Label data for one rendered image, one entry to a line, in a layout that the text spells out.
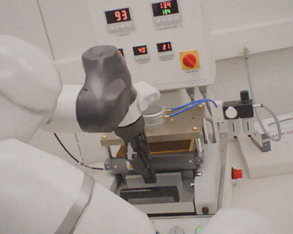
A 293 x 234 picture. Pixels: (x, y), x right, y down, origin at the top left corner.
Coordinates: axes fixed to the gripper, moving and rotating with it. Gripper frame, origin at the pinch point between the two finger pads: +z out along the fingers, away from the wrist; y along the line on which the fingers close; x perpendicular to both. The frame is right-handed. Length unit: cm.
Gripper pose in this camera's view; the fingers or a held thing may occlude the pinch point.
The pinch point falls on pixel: (148, 172)
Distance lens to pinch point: 115.7
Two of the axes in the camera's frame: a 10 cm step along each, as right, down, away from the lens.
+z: 2.5, 7.1, 6.6
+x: 9.6, -0.9, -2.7
